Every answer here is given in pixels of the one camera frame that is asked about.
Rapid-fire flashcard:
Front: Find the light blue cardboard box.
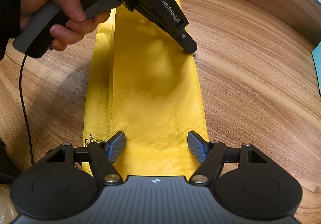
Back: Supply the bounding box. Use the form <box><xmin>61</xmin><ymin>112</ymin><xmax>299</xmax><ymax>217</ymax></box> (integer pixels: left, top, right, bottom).
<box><xmin>311</xmin><ymin>43</ymin><xmax>321</xmax><ymax>95</ymax></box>

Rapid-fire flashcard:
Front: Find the person's left hand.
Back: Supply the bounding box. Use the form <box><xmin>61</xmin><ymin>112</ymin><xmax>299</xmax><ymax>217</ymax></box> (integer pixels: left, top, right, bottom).
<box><xmin>20</xmin><ymin>0</ymin><xmax>110</xmax><ymax>51</ymax></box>

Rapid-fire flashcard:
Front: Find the black sleeve left forearm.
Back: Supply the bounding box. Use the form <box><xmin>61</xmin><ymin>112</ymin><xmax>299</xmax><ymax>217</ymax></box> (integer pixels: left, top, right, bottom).
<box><xmin>0</xmin><ymin>0</ymin><xmax>21</xmax><ymax>60</ymax></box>

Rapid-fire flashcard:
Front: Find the yellow fabric shopping bag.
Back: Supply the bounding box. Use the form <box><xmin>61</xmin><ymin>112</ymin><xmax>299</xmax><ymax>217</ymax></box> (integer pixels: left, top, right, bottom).
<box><xmin>83</xmin><ymin>6</ymin><xmax>208</xmax><ymax>178</ymax></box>

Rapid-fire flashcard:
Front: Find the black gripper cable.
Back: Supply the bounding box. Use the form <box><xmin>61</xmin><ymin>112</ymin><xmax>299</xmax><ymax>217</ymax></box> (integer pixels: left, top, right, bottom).
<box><xmin>18</xmin><ymin>53</ymin><xmax>35</xmax><ymax>167</ymax></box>

